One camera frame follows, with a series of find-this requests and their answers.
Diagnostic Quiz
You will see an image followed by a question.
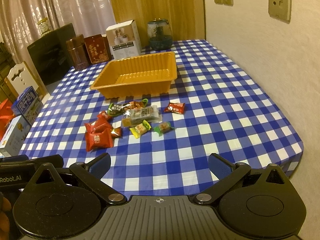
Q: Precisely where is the large red candy packet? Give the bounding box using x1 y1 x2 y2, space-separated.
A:
85 128 113 152

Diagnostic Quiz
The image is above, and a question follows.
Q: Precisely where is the small orange red candy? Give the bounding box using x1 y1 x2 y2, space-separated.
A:
111 127 122 139

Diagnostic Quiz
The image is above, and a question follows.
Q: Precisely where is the small red candy packet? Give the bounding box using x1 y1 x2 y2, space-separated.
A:
97 111 112 121

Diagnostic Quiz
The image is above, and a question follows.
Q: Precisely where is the clear amber candy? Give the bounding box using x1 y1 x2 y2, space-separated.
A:
121 118 132 127

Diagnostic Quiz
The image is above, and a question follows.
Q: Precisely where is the yellow green candy packet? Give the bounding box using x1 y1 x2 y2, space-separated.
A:
130 120 151 139

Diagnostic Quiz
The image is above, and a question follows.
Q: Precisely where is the green black nut packet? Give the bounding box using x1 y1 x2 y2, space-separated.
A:
107 99 148 116

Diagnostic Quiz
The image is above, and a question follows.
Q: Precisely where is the green candy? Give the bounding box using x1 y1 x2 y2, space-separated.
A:
153 121 174 136

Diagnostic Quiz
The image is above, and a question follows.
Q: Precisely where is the dark red snack packet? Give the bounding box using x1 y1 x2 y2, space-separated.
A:
164 102 185 114

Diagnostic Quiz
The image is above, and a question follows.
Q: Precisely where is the clear pastry packet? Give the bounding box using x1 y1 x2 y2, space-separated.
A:
124 105 161 127

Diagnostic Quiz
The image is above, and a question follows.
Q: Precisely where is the left human hand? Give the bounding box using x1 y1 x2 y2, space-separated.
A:
0 193 11 240

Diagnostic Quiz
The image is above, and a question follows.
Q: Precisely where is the white blue cardboard box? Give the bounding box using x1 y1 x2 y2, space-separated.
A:
0 115 30 157

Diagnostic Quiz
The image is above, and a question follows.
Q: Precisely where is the red bag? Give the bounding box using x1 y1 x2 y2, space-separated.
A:
0 99 15 140

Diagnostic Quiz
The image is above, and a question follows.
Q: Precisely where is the blue milk carton box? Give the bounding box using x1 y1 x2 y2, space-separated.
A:
11 86 43 126

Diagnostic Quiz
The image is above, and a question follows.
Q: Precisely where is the blue white checkered tablecloth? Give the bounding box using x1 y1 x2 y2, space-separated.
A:
21 40 304 196

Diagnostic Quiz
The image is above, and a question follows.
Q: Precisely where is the white carved chair back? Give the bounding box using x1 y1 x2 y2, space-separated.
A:
4 62 39 96

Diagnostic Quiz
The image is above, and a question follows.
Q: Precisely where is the orange plastic tray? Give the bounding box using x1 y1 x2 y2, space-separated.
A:
90 51 177 99

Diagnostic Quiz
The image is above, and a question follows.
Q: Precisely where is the red gold gift box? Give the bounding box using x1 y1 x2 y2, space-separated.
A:
84 34 112 64

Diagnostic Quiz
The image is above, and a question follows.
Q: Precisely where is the brown metal canister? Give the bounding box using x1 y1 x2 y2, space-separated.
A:
66 34 89 71

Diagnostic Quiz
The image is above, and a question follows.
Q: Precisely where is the white humidifier box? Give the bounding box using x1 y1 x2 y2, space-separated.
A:
106 20 142 60

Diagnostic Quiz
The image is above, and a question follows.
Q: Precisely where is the glass jar on monitor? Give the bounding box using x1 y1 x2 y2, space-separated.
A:
37 17 52 36

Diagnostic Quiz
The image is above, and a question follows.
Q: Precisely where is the green glass terrarium jar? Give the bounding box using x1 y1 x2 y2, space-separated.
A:
148 18 173 51

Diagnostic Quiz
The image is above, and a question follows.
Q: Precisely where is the pink sheer curtain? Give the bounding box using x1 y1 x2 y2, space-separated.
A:
0 0 117 63

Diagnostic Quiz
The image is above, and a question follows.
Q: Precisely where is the beige network wall plate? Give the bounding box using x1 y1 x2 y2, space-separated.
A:
268 0 292 23

